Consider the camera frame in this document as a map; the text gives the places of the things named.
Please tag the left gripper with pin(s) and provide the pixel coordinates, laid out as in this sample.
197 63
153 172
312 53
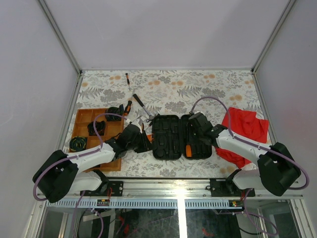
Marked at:
147 145

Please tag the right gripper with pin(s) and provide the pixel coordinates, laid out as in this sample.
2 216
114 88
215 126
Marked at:
191 128

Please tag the large orange screwdriver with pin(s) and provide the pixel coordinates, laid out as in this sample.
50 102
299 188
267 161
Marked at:
189 139

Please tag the black plastic tool case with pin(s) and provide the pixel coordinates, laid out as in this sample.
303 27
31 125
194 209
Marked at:
169 139

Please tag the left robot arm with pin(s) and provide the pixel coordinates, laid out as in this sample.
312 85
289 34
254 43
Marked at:
63 174

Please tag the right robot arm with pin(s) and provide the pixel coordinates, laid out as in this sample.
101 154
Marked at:
275 170

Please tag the dark patterned rolled cloth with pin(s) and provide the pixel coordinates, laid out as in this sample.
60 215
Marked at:
112 113

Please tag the red cloth bag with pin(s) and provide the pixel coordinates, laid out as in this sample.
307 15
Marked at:
246 124

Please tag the small precision screwdriver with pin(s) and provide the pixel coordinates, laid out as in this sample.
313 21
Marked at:
128 81

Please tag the black orange handle screwdriver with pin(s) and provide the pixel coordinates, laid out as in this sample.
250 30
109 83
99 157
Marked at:
129 104

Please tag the claw hammer black handle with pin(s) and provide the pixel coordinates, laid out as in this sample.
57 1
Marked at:
150 115

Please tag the aluminium front rail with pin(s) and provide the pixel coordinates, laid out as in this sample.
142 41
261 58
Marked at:
166 193

